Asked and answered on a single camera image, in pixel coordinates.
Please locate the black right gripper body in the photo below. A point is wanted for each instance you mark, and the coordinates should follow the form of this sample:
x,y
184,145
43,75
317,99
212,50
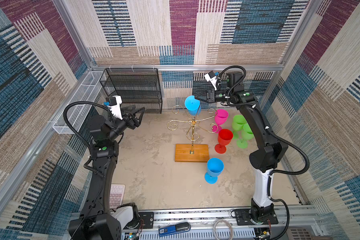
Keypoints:
x,y
218,95

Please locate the red wine glass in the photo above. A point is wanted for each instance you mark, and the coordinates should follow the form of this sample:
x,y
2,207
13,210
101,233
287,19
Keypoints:
x,y
224,138

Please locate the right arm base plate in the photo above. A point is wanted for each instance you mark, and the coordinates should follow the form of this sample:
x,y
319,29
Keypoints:
x,y
245,217

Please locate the gold wire glass rack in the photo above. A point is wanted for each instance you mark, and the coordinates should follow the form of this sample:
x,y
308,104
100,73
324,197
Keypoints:
x,y
193,121

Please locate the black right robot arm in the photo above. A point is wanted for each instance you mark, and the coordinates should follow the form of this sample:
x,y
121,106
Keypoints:
x,y
228,89

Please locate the green wine glass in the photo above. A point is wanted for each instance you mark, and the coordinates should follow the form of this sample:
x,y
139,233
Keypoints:
x,y
246,135
237,125

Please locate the white pink calculator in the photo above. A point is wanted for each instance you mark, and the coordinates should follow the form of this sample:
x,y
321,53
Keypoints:
x,y
116,195

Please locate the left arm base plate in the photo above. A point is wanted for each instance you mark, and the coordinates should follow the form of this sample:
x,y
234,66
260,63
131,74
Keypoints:
x,y
146,220

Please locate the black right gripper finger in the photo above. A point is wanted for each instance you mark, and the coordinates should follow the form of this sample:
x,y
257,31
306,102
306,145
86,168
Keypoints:
x,y
203,99
204,94

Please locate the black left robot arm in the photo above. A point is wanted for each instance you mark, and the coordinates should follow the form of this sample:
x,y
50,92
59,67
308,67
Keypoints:
x,y
97,220

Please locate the blue black stapler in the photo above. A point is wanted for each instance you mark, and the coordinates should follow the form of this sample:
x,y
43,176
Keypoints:
x,y
174,229

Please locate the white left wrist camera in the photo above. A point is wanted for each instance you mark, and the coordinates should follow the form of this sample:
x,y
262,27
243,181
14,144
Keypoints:
x,y
115,106

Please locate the aluminium mounting rail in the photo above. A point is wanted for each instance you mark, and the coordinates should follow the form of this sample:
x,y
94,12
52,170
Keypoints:
x,y
217,224

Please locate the blue wine glass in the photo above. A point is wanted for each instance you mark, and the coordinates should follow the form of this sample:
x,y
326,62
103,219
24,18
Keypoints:
x,y
192,105
215,167

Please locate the wooden rack base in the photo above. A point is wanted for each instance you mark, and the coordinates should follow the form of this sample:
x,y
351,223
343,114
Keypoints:
x,y
192,153

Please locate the magenta wine glass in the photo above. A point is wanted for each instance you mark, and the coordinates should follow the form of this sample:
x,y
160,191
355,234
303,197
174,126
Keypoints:
x,y
220,118

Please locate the black mesh shelf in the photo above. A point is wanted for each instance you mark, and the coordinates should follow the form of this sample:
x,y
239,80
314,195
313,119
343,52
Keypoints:
x,y
140,87

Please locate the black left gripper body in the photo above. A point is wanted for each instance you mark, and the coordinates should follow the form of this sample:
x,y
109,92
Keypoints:
x,y
131,125

